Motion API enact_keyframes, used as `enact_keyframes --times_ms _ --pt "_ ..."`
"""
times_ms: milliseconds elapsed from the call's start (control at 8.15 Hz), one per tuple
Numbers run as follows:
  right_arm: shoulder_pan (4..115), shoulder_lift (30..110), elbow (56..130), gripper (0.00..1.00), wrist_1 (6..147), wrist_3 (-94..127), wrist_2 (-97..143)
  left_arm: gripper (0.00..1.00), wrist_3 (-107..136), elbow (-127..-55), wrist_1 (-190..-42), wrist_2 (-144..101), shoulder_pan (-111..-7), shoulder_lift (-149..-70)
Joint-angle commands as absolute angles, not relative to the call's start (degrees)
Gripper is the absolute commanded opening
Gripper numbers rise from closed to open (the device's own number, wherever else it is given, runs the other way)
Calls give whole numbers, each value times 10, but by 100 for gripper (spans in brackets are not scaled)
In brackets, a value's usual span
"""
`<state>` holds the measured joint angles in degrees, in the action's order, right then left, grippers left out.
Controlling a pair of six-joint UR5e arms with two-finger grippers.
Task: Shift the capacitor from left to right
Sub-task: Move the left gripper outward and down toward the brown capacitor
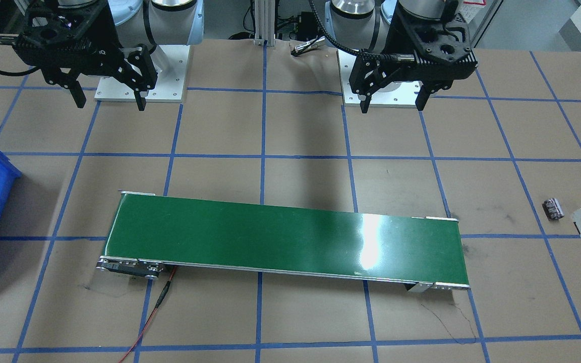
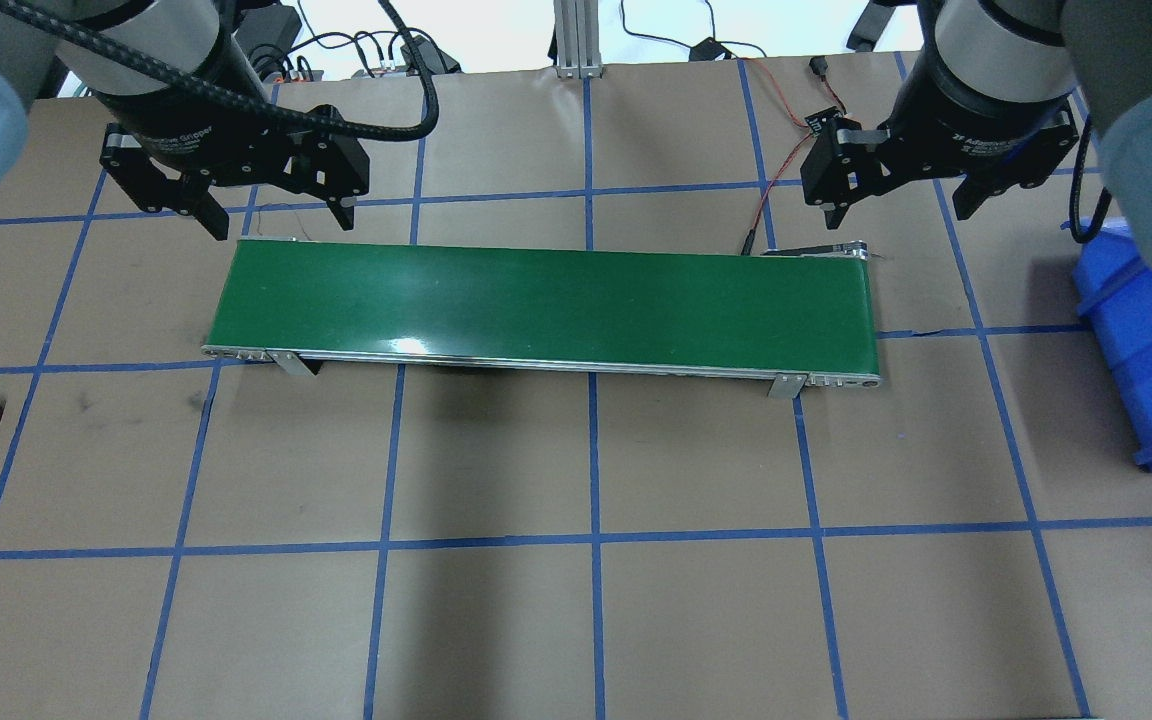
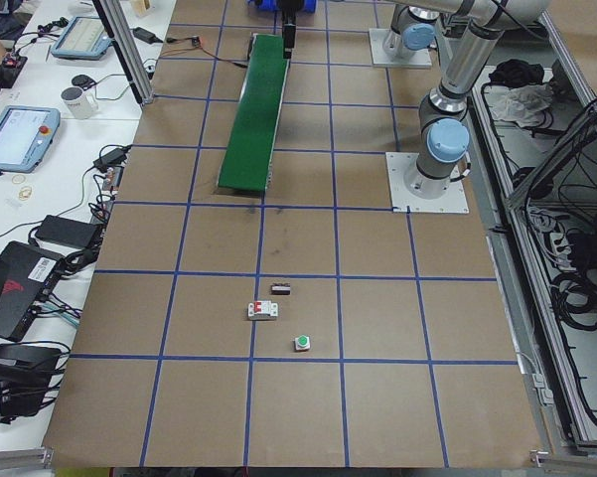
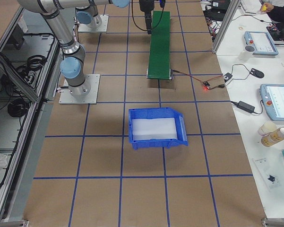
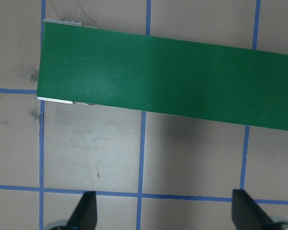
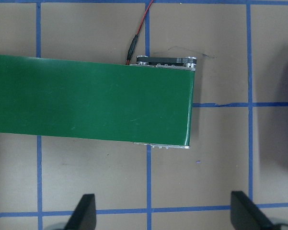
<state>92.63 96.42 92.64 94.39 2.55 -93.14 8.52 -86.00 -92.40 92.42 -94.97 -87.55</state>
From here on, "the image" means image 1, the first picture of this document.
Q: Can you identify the aluminium frame post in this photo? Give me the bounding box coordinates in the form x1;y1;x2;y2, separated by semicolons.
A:
253;0;277;47

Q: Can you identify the dark brown cylindrical capacitor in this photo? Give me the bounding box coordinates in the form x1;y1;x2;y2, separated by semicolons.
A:
542;198;565;220

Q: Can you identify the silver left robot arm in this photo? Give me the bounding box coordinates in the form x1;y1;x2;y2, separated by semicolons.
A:
321;1;478;113

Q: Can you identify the red conveyor power cable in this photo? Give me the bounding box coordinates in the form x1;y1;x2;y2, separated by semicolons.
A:
117;267;178;363

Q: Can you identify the green conveyor belt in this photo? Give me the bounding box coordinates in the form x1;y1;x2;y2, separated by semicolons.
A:
96;192;470;292

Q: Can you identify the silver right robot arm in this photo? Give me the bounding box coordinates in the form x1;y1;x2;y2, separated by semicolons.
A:
12;1;204;110

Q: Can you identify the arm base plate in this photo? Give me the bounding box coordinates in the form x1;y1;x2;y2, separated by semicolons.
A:
94;45;191;103
337;49;432;108

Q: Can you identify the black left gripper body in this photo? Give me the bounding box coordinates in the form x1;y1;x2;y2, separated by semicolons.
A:
348;8;478;99

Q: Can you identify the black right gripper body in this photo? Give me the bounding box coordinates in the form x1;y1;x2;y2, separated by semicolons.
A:
13;4;157;90

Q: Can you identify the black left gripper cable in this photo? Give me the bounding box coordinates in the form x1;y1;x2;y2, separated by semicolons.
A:
309;0;417;64

